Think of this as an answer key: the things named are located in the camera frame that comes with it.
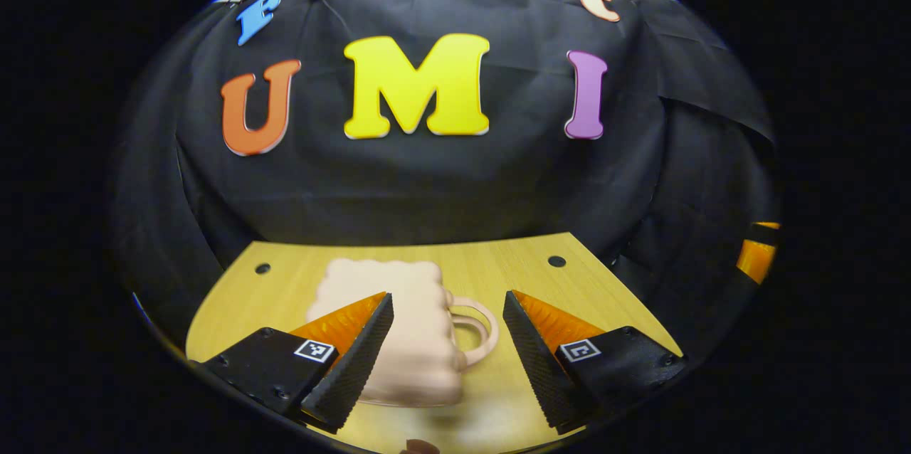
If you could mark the pink suitcase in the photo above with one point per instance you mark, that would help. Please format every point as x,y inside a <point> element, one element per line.
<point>420,340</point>

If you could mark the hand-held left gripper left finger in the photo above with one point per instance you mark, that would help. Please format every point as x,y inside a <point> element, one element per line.
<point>356,361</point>

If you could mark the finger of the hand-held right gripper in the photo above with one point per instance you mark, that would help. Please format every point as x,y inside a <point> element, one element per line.
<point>756,258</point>

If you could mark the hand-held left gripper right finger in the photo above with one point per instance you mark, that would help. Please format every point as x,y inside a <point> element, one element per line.
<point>534,361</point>

